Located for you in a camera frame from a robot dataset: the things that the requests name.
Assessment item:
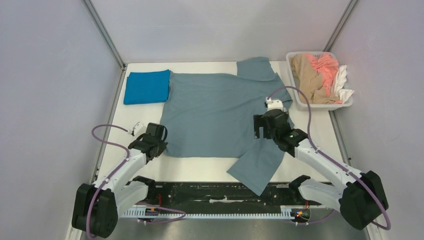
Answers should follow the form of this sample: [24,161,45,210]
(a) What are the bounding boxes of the aluminium frame post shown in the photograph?
[322,0,360,52]
[82,0,126,70]

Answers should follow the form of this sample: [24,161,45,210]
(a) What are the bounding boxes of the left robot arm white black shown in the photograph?
[71,122,168,239]

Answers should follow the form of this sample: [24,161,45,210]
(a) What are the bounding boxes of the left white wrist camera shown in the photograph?
[128,121,146,137]

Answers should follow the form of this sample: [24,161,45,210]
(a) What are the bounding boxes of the white t shirt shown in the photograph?
[331,65,355,104]

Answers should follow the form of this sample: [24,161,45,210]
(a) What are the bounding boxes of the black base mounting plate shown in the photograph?
[144,181,306,214]

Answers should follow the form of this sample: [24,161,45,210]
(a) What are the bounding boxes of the grey-blue t shirt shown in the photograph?
[160,57,293,195]

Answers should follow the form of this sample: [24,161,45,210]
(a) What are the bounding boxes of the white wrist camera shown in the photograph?
[128,121,146,137]
[265,97,286,112]

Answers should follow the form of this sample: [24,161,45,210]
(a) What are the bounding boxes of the pink t shirt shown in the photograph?
[305,52,342,104]

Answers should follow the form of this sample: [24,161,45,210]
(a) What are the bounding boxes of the beige t shirt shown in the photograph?
[289,53,322,104]

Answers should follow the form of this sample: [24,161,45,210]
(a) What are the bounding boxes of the left aluminium frame post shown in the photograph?
[82,0,126,70]

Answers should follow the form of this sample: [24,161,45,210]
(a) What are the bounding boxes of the folded bright blue t shirt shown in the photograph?
[123,69,171,105]

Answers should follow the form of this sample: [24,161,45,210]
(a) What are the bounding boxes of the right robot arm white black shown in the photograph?
[253,109,391,230]

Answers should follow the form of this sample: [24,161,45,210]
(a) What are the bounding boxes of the white plastic laundry basket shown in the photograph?
[286,51,354,111]

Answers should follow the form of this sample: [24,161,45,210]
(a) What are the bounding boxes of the white slotted cable duct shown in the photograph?
[121,205,310,221]

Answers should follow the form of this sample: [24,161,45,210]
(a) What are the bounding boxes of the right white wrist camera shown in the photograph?
[265,97,286,112]

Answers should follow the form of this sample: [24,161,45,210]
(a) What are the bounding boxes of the right aluminium frame post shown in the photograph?
[322,0,360,52]

